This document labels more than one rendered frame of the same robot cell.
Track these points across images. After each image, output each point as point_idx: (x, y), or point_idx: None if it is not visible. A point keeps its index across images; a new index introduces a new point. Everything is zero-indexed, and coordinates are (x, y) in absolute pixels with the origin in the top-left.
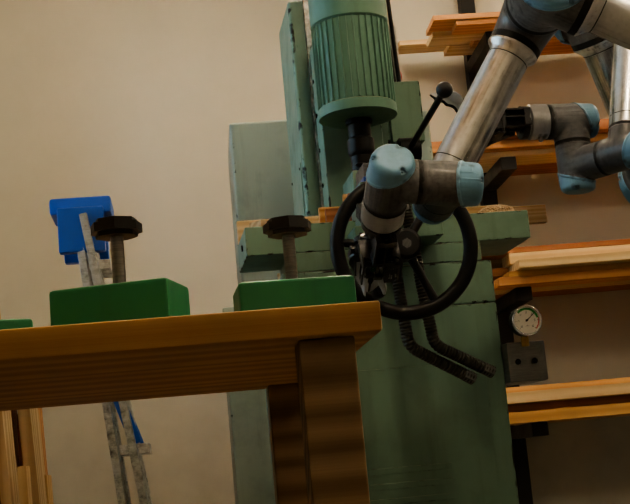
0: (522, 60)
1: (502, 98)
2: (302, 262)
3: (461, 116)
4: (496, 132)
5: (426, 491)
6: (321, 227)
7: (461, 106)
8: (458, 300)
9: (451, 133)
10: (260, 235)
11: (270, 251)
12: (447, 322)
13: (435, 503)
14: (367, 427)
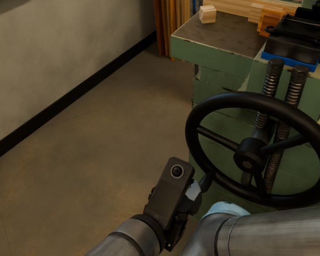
0: None
1: None
2: (209, 75)
3: (282, 252)
4: None
5: (250, 207)
6: (230, 56)
7: (301, 232)
8: None
9: (253, 248)
10: (181, 45)
11: (187, 59)
12: (309, 158)
13: (253, 212)
14: (227, 171)
